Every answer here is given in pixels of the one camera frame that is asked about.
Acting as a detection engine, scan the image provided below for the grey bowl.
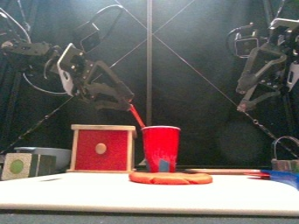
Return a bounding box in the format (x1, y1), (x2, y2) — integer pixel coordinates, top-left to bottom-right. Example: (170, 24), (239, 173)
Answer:
(13, 146), (72, 172)

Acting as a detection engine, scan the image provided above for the white cutting board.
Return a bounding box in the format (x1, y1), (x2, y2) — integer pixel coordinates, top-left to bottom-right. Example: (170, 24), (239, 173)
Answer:
(0, 172), (299, 217)

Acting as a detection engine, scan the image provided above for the red plastic cup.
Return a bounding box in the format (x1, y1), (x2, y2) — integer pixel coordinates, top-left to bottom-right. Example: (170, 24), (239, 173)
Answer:
(140, 125), (182, 173)

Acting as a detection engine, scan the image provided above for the beige rectangular plate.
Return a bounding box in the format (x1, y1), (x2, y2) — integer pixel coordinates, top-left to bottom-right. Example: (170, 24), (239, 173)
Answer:
(184, 168), (267, 175)

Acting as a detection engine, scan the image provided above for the cube with green dot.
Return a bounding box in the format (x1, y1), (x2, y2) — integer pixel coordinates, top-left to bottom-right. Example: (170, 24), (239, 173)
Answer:
(0, 152), (57, 181)

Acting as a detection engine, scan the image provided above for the wooden box red front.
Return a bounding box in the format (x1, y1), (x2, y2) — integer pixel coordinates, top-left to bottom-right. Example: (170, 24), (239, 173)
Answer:
(66, 123), (137, 173)

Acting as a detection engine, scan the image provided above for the left arm cable loop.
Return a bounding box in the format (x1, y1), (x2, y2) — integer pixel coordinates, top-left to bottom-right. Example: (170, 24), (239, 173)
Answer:
(22, 71), (69, 95)

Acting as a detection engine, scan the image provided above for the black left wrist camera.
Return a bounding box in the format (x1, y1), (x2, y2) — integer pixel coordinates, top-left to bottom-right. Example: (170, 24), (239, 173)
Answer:
(74, 20), (102, 53)

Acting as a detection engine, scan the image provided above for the blue and red spoon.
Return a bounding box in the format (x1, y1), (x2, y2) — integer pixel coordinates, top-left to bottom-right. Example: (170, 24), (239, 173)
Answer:
(244, 169), (299, 191)

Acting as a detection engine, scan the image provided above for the vertical metal frame pole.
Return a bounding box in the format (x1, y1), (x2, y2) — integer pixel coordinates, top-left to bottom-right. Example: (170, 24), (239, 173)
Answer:
(145, 0), (154, 127)

